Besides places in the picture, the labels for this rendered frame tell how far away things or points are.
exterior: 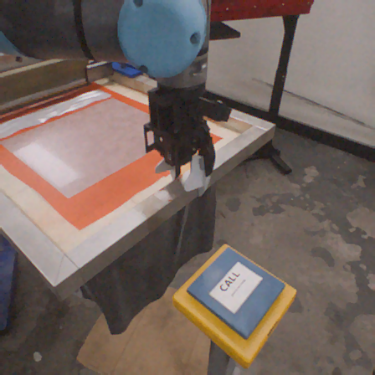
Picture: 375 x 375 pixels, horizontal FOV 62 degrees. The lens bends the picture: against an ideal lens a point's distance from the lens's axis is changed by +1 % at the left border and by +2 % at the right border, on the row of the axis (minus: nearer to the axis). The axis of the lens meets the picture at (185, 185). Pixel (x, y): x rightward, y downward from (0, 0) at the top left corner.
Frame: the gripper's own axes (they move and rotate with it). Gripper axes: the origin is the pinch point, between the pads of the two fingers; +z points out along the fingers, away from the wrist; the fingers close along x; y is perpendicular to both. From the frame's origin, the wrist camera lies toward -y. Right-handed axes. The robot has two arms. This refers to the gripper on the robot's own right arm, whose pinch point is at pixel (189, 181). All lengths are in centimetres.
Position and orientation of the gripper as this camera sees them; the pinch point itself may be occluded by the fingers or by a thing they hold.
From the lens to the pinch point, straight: 58.7
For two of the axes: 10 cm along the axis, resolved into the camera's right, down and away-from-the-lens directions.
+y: -6.7, 4.8, -5.7
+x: 7.5, 4.3, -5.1
